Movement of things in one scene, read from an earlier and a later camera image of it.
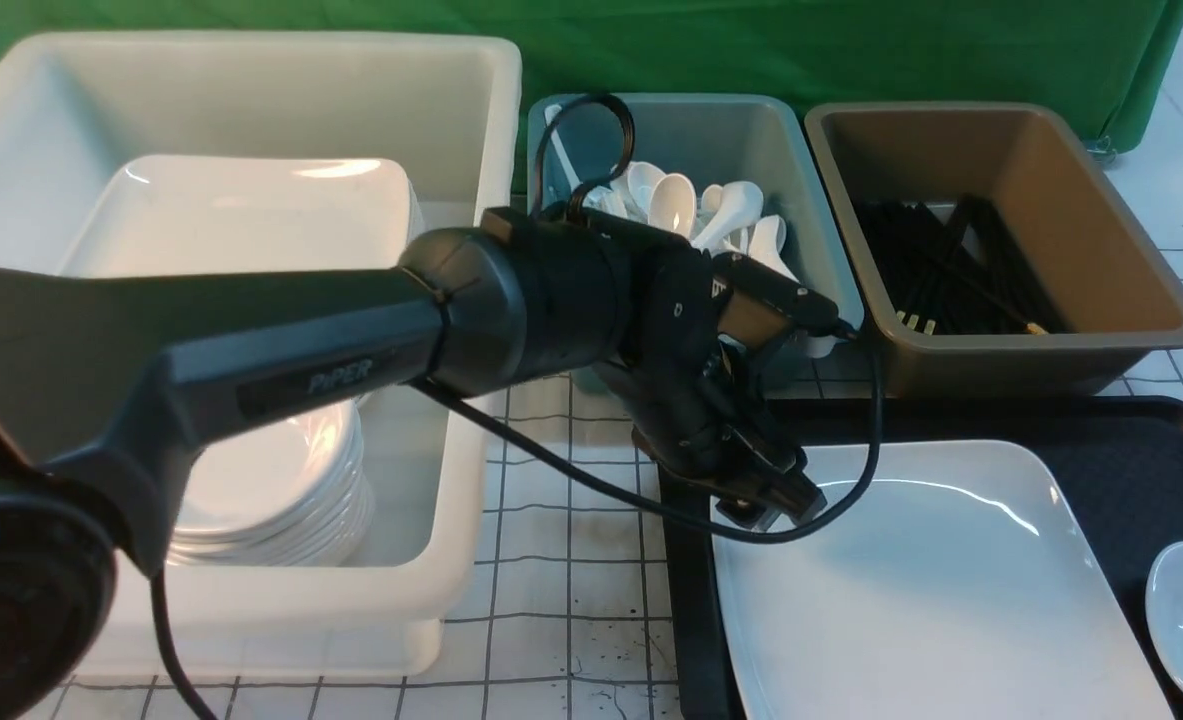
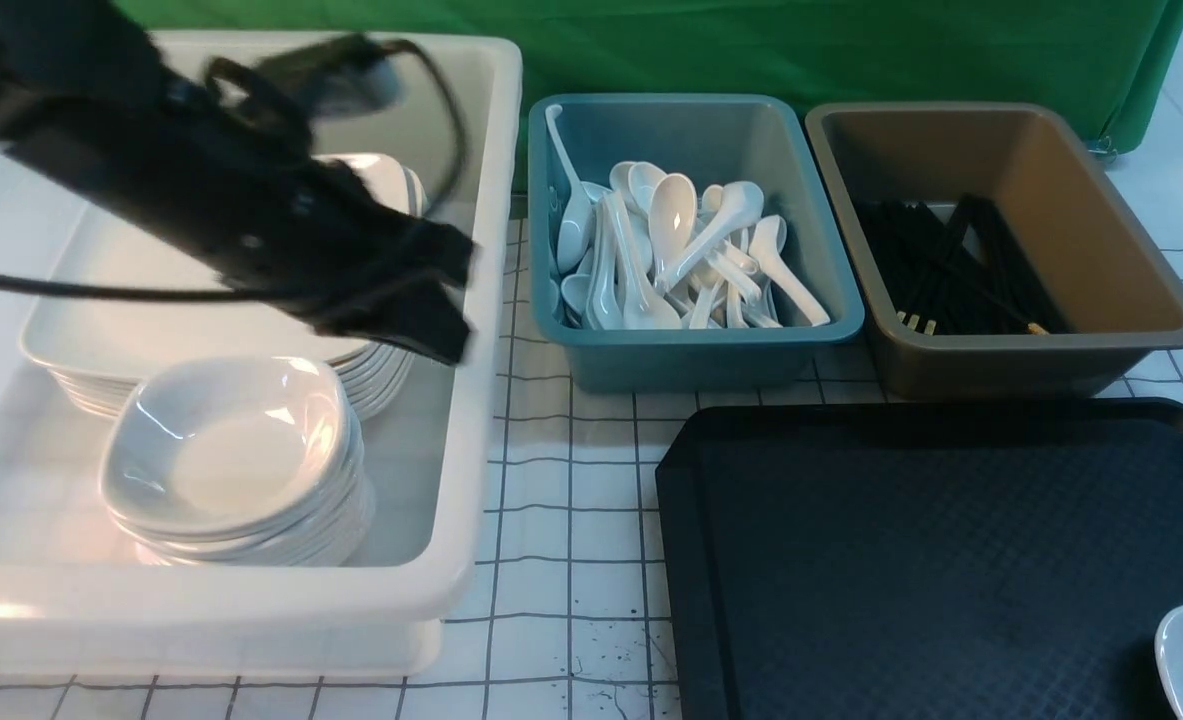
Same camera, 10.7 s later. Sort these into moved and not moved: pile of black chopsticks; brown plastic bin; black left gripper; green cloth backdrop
Moved: black left gripper
Not moved: pile of black chopsticks; brown plastic bin; green cloth backdrop
